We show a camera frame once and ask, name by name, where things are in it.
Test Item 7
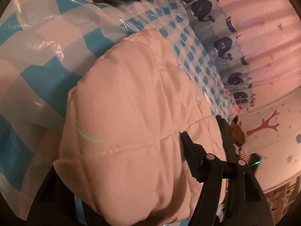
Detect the brown plush toy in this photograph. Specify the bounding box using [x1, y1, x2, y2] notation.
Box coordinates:
[230, 119, 246, 149]

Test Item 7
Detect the white bookshelf with items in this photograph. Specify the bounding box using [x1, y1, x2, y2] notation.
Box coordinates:
[265, 176, 300, 225]

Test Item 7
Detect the dark black garment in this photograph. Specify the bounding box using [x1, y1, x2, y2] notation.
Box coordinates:
[215, 115, 239, 163]

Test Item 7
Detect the whale pattern pink curtain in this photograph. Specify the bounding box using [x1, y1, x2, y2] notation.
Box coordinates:
[182, 0, 300, 109]

